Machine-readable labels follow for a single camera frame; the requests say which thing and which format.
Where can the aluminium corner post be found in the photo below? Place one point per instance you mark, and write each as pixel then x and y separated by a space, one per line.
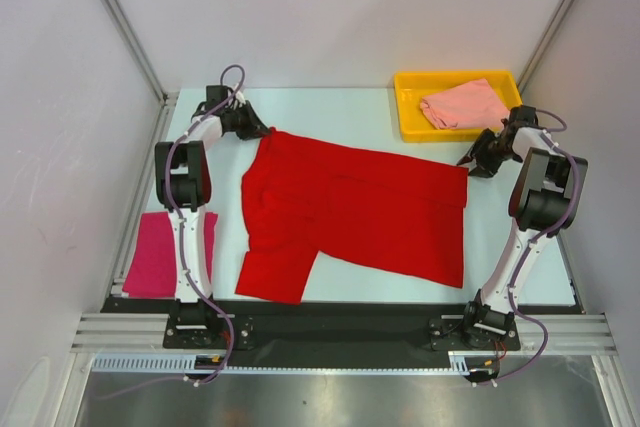
pixel 135 48
pixel 550 32

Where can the cable duct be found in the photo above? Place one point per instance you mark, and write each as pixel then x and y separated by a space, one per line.
pixel 475 362
pixel 157 363

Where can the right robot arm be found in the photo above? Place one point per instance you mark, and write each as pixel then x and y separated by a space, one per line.
pixel 543 203

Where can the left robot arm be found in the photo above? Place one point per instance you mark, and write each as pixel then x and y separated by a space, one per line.
pixel 183 182

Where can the left aluminium corner post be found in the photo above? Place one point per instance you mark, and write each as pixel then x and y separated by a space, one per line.
pixel 135 48

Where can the aluminium frame rail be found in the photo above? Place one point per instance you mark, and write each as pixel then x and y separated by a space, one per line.
pixel 569 335

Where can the pink t shirt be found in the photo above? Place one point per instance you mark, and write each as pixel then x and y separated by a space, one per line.
pixel 472 105

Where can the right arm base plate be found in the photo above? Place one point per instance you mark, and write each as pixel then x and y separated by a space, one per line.
pixel 449 333

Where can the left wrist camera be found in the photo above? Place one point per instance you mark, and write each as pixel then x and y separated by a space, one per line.
pixel 235 100

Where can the right cable duct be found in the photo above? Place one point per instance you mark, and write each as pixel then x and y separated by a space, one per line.
pixel 475 362

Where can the folded magenta t shirt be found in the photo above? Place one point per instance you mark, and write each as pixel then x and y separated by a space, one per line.
pixel 168 263

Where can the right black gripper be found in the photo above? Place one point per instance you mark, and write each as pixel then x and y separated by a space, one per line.
pixel 486 168

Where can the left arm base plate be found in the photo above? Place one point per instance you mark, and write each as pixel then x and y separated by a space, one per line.
pixel 197 326

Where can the yellow plastic bin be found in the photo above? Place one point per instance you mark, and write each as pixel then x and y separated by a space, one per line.
pixel 411 87

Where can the left cable duct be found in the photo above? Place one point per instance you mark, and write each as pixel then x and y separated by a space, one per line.
pixel 157 363

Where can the right aluminium corner post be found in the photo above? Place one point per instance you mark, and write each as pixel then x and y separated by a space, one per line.
pixel 550 32

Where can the red t shirt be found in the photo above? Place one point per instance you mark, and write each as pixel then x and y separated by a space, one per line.
pixel 303 197

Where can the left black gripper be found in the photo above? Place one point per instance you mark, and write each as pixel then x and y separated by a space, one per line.
pixel 254 128

